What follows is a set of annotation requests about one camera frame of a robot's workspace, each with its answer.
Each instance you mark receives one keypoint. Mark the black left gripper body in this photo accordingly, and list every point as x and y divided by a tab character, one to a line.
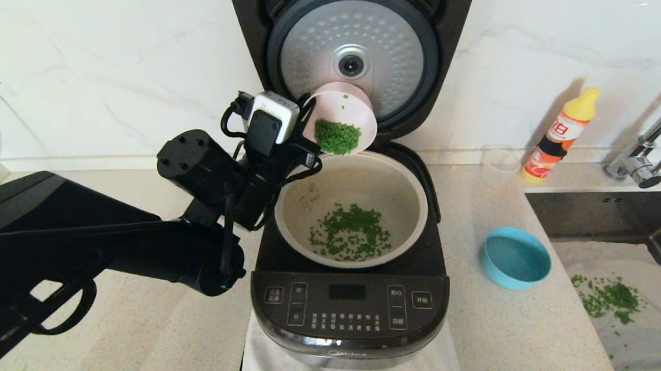
298	159

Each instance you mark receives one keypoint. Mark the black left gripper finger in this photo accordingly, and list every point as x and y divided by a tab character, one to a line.
307	105

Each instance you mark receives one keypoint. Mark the pink bowl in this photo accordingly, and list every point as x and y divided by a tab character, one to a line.
343	103

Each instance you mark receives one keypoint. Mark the black rice cooker lid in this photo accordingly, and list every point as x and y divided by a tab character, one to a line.
452	32

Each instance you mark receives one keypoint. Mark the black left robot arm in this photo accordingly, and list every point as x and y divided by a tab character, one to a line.
84	243

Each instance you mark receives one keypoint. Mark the chopped green vegetable pieces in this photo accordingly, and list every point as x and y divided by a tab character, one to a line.
350	229

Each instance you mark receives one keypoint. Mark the beige inner pot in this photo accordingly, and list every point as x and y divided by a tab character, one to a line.
405	204

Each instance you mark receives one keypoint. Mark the black rice cooker base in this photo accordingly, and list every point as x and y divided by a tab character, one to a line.
349	320

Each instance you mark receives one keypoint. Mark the blue bowl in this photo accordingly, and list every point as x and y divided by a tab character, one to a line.
515	260

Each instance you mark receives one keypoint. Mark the clear glass cup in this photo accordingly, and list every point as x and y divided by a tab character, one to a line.
502	162

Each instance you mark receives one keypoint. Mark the yellow orange detergent bottle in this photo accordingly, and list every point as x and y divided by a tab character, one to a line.
554	140

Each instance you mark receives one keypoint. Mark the chrome faucet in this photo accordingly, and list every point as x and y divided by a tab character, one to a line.
632	164

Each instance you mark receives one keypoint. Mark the green scallion bits on cloth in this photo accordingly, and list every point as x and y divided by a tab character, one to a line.
614	300

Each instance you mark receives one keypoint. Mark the white cloth in sink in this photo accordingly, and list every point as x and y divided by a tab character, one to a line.
655	338

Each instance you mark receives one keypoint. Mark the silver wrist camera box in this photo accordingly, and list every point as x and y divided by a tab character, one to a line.
278	112

